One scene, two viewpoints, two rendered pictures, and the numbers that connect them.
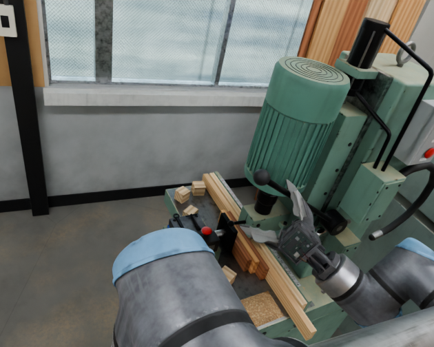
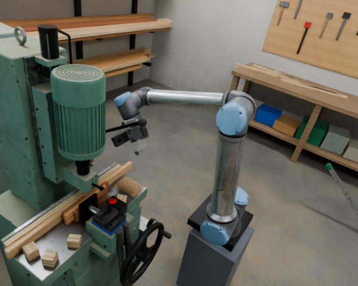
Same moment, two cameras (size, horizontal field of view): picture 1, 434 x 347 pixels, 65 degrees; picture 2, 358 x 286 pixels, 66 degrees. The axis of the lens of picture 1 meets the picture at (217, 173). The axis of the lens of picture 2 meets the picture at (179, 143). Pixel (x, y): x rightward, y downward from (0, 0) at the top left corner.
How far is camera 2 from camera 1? 1.21 m
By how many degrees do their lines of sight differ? 92
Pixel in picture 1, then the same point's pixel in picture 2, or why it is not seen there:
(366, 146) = not seen: hidden behind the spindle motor
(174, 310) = (248, 102)
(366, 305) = not seen: hidden behind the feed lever
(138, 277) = (246, 110)
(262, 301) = (127, 181)
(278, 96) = (100, 96)
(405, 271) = (134, 104)
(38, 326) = not seen: outside the picture
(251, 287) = (116, 192)
